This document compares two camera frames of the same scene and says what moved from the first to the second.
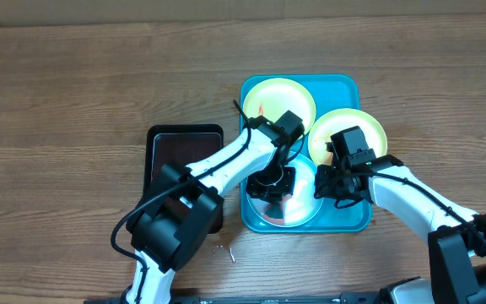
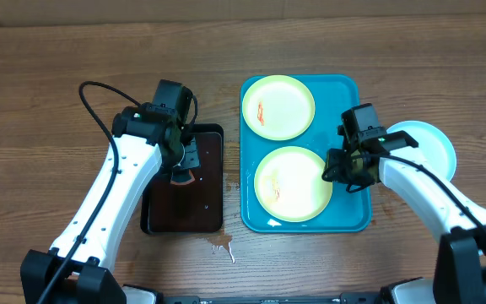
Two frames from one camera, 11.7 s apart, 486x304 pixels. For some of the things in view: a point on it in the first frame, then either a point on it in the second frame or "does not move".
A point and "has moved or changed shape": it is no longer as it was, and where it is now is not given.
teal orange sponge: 274,213 has moved or changed shape
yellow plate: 338,120 → 289,186
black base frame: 373,298 does not move
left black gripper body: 273,183 → 187,155
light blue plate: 302,204 → 434,150
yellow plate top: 272,97 does not move
